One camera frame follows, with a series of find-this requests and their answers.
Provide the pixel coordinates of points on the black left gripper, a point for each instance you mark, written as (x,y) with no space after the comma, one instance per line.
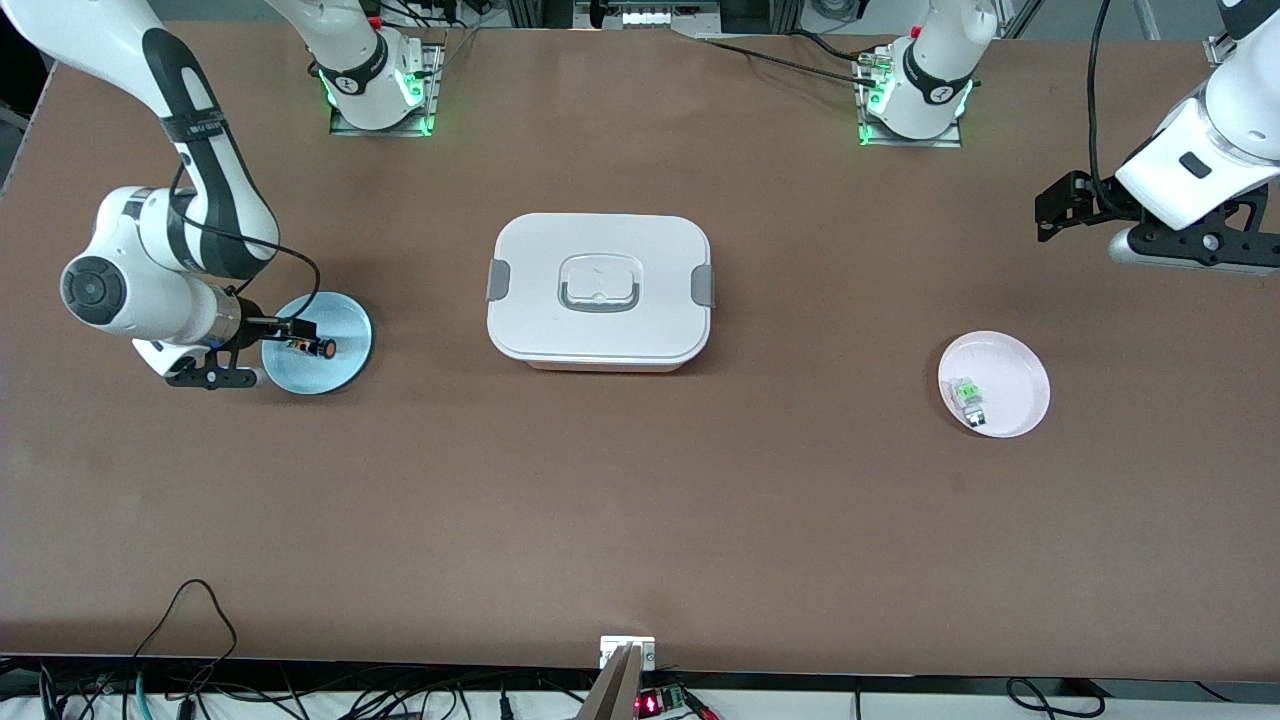
(1094,201)

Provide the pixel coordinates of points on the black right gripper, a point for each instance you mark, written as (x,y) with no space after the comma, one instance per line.
(256,325)

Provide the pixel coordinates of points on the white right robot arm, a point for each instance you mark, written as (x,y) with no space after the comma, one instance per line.
(150,300)

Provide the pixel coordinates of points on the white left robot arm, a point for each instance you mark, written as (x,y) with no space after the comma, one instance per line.
(1230,130)

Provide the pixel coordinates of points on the white lidded storage box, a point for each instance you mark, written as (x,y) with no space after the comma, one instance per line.
(600,340)

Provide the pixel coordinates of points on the light blue round plate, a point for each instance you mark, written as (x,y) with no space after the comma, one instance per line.
(345,367)

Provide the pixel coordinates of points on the pink round plate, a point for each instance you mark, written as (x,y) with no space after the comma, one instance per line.
(1015,380)

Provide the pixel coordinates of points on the silver lit electronics unit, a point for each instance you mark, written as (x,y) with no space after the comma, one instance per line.
(650,17)

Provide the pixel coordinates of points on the grey aluminium bar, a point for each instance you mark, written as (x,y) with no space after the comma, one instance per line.
(615,695)

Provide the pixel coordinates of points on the circuit board with red display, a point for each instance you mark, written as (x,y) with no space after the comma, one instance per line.
(650,703)

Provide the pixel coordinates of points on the left arm silver base plate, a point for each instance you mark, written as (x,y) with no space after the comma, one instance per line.
(910,142)

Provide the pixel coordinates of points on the aluminium frame post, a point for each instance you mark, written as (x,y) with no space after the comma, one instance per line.
(1215,50)

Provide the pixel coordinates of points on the green and silver switch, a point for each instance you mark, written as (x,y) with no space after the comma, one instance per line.
(968,398)

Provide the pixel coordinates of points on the right arm silver base plate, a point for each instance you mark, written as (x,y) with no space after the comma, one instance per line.
(380,131)

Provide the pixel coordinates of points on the small white mounting bracket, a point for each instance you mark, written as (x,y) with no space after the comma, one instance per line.
(612,650)

